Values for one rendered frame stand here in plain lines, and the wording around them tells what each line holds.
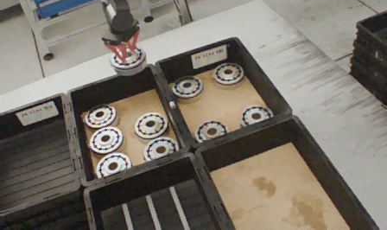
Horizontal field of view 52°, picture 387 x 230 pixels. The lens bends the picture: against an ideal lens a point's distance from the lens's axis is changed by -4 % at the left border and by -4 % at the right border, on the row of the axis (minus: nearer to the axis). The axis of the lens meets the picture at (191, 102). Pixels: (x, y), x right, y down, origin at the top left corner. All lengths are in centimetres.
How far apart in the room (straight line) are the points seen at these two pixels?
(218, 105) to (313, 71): 47
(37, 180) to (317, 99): 97
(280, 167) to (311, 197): 12
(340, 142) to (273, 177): 34
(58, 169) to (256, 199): 59
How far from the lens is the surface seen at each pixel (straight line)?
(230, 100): 131
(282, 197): 109
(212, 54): 139
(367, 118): 148
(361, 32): 208
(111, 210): 114
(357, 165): 134
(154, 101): 136
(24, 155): 138
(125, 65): 118
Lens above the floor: 176
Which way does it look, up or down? 45 degrees down
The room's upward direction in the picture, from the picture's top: 11 degrees counter-clockwise
